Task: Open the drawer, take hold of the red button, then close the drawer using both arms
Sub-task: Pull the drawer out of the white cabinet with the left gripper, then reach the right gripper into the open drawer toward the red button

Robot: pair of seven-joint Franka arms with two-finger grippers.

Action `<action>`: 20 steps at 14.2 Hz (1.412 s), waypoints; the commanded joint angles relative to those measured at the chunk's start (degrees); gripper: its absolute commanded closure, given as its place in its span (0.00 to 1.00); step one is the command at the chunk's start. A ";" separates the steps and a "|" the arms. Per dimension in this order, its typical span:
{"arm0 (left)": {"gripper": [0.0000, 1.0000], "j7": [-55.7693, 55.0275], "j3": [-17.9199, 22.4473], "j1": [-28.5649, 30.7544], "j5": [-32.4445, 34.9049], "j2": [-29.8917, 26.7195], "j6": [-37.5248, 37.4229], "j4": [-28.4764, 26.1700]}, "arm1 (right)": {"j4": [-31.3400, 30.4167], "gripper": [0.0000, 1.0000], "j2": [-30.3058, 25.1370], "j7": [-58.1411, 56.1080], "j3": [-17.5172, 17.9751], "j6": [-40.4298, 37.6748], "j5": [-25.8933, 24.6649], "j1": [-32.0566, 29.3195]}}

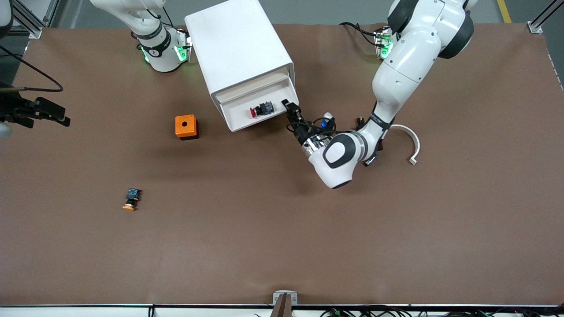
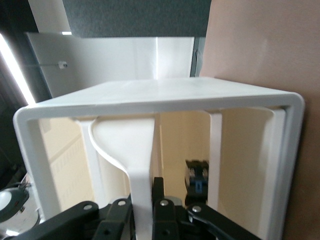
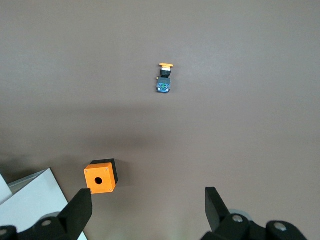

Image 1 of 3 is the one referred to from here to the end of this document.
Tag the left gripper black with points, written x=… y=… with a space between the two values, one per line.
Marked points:
x=302 y=132

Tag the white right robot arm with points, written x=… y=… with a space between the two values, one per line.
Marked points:
x=161 y=57

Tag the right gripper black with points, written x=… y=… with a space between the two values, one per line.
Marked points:
x=13 y=110

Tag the yellow mushroom push button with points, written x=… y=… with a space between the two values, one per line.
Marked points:
x=132 y=194

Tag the brown camera post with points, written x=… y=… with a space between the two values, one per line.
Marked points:
x=284 y=308

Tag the white table edge rail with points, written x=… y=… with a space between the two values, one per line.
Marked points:
x=88 y=311

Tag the aluminium frame post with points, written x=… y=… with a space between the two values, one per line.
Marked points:
x=35 y=31
x=535 y=27

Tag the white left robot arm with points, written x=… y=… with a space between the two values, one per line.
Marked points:
x=410 y=57

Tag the red mushroom push button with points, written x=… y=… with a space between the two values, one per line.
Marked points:
x=264 y=108

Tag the white curved plastic arc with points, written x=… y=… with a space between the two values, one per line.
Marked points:
x=414 y=141

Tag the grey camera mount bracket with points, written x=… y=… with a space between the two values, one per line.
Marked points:
x=276 y=299

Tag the orange button enclosure box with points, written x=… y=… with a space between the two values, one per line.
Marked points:
x=179 y=130

